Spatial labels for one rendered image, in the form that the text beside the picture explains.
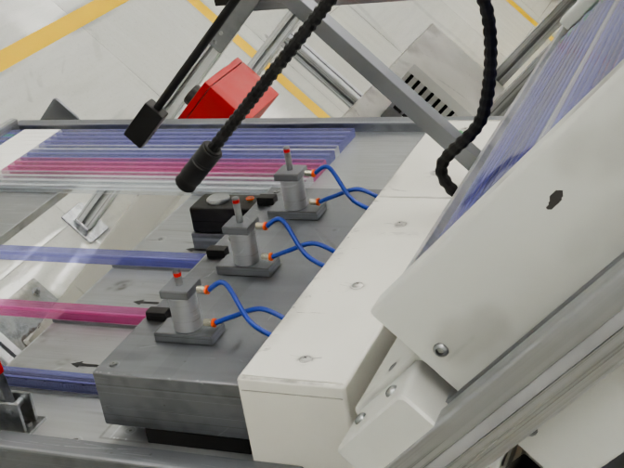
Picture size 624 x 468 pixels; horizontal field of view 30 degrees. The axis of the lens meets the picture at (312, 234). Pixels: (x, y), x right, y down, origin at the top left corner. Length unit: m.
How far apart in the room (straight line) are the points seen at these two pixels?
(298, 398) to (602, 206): 0.27
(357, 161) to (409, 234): 0.39
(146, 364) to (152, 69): 2.40
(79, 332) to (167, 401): 0.23
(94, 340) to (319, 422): 0.33
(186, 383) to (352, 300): 0.14
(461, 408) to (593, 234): 0.13
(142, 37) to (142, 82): 0.19
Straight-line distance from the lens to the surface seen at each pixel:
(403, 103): 0.99
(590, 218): 0.62
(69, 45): 3.14
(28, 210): 1.40
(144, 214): 2.10
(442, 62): 2.83
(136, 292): 1.13
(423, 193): 1.04
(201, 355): 0.88
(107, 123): 1.60
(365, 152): 1.37
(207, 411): 0.86
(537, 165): 0.62
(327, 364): 0.80
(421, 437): 0.70
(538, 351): 0.64
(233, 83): 1.93
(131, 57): 3.24
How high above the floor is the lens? 1.79
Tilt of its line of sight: 35 degrees down
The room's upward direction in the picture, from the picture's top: 43 degrees clockwise
